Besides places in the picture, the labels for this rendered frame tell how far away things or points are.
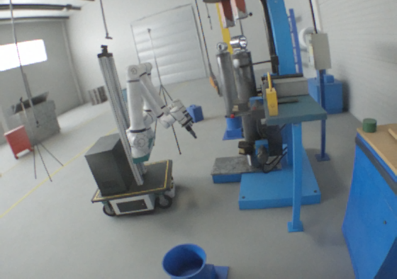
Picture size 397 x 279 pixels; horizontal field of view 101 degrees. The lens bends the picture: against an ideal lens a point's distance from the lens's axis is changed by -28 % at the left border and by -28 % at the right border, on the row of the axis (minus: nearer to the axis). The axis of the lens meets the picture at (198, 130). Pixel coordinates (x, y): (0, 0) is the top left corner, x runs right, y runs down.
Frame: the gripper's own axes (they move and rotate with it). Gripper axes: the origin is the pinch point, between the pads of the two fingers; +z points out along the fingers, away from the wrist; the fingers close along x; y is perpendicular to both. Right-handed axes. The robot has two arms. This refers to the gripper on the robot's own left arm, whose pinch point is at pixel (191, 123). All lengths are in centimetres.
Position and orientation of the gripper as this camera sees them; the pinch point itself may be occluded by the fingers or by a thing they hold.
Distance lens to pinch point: 257.2
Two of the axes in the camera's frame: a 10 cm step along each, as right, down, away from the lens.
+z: 5.7, 8.1, 1.4
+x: 1.1, -2.5, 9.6
